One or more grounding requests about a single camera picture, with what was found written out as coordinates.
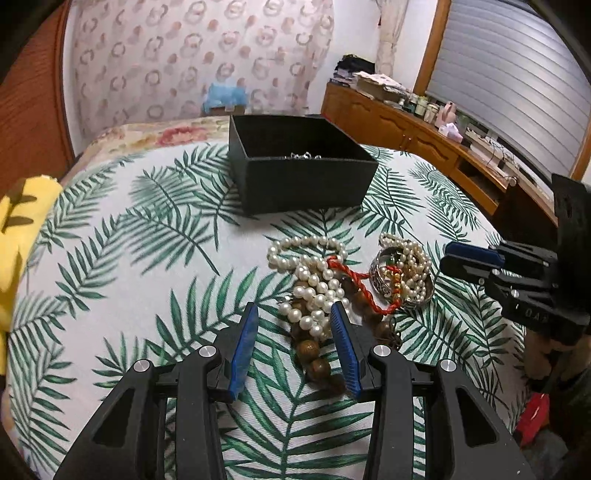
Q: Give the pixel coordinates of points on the wooden cabinet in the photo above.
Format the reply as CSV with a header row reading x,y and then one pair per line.
x,y
392,124

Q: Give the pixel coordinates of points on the yellow plush toy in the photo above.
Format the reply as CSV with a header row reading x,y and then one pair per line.
x,y
18,240

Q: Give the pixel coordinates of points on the blue plastic bag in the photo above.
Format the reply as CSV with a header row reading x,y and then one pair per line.
x,y
226,94

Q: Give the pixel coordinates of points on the black jewelry box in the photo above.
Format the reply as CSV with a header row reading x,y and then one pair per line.
x,y
300,184

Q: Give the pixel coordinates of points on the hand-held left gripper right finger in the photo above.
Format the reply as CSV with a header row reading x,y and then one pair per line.
x,y
347,355

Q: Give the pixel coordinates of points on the pink tissue box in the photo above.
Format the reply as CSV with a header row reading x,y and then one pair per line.
x,y
451,131

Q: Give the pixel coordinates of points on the floral blanket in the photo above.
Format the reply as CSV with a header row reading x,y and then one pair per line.
x,y
175,134

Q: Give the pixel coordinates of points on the cardboard box with cloth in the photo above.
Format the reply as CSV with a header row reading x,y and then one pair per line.
x,y
378,87

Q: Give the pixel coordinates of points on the person's right hand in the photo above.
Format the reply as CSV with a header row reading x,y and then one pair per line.
x,y
539,357

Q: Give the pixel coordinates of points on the pink jug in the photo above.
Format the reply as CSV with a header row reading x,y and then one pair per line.
x,y
447,114

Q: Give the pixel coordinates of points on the stack of folded clothes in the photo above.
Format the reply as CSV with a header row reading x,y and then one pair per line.
x,y
351,67

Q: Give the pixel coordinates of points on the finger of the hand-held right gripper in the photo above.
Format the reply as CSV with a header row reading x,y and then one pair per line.
x,y
471,254
512,286

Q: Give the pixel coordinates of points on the green leaf print cloth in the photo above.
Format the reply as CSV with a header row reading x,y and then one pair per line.
x,y
138,277

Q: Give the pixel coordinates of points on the silver bangle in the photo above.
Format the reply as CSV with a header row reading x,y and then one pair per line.
x,y
381,279

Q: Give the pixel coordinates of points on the wooden window frame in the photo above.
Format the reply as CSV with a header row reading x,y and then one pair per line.
x,y
431,46

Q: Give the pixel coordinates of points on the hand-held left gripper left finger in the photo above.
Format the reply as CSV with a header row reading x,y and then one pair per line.
x,y
242,355

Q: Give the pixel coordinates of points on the beige side curtain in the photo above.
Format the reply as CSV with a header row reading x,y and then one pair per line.
x,y
388,50

